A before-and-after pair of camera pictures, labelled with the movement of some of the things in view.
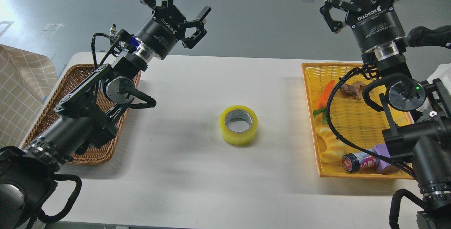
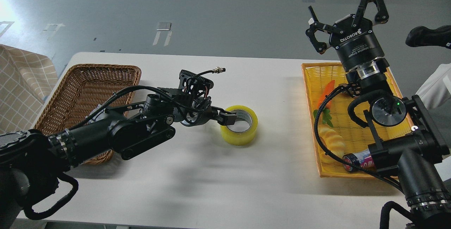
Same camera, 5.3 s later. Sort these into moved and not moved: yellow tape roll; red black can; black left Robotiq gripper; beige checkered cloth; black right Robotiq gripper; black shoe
Moved: black right Robotiq gripper; black left Robotiq gripper
Not moved: yellow tape roll; red black can; black shoe; beige checkered cloth
